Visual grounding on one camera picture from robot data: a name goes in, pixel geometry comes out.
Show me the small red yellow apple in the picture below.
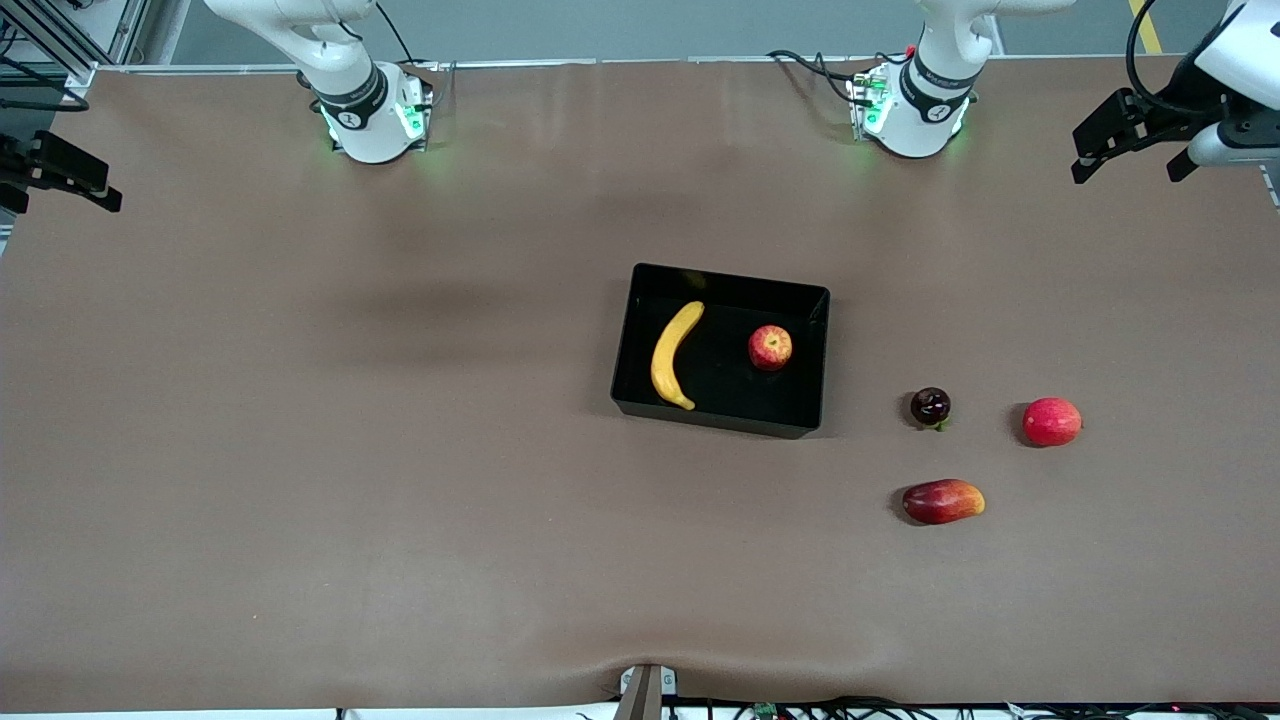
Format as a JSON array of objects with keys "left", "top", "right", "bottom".
[{"left": 748, "top": 324, "right": 794, "bottom": 373}]

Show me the black rectangular plastic box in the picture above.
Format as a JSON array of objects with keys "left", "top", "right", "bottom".
[{"left": 610, "top": 263, "right": 832, "bottom": 440}]

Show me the yellow banana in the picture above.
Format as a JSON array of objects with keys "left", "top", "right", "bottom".
[{"left": 650, "top": 300, "right": 706, "bottom": 411}]

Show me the plain red peach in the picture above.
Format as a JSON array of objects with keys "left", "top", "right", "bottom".
[{"left": 1021, "top": 396, "right": 1084, "bottom": 448}]

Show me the dark purple mangosteen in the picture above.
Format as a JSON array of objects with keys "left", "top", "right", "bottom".
[{"left": 909, "top": 386, "right": 953, "bottom": 432}]

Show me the red yellow mango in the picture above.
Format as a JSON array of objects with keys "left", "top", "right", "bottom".
[{"left": 901, "top": 478, "right": 987, "bottom": 526}]

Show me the brown table mat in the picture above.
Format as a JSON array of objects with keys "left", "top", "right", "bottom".
[{"left": 0, "top": 55, "right": 1280, "bottom": 713}]

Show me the aluminium frame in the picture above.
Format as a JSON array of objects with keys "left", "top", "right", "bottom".
[{"left": 0, "top": 0, "right": 151, "bottom": 96}]

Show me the black base cable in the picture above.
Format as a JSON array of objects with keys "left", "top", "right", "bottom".
[
  {"left": 372, "top": 0, "right": 443, "bottom": 111},
  {"left": 766, "top": 48, "right": 873, "bottom": 106}
]

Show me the metal table clamp bracket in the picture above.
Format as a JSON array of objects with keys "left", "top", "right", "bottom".
[{"left": 612, "top": 663, "right": 679, "bottom": 720}]

